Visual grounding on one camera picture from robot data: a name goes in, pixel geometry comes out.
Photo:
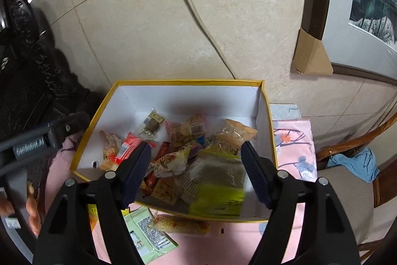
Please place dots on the pale blue quilted cloth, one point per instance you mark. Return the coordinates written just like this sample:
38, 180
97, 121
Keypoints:
285, 113

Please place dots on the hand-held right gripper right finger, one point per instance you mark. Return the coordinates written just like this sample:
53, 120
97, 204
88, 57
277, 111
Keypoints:
252, 172

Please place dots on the orange yellow long snack packet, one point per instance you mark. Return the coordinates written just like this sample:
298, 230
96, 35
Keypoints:
180, 226

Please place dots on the person's left hand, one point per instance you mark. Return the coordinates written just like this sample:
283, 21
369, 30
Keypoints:
33, 209

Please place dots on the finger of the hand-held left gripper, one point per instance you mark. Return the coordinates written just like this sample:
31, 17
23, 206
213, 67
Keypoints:
69, 127

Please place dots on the yellow clear snack packet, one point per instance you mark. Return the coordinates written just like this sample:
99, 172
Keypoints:
217, 199

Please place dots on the cardboard corner protector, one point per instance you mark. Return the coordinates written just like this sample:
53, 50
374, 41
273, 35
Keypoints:
310, 57

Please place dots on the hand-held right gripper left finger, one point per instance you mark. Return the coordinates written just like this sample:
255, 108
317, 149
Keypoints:
139, 165

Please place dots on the yellow cardboard box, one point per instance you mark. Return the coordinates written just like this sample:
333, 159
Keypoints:
186, 97

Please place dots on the pile of assorted snack packets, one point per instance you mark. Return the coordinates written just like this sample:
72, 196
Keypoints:
173, 159

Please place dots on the pink floral cloth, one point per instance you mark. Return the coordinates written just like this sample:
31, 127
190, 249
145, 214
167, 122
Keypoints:
297, 140

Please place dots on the light green snack packet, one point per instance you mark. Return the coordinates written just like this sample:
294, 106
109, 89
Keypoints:
149, 230

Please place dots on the wooden chair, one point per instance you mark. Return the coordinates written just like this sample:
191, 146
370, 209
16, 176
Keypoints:
341, 190

